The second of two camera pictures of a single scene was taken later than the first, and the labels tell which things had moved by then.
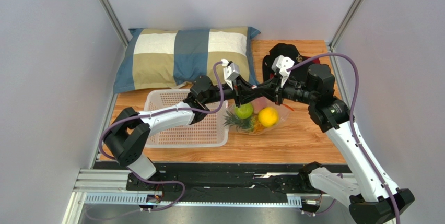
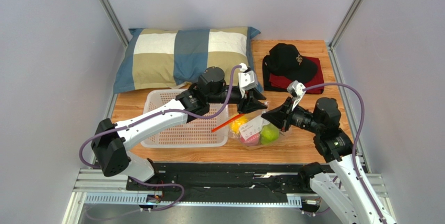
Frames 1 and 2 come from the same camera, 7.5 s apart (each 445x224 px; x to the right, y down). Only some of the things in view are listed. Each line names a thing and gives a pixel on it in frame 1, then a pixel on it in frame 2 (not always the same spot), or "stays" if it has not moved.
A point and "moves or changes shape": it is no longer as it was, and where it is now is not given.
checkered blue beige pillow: x=170 y=58 stays
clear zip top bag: x=257 y=117 moves or changes shape
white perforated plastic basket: x=211 y=130 stays
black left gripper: x=243 y=93 stays
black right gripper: x=277 y=89 → x=286 y=115
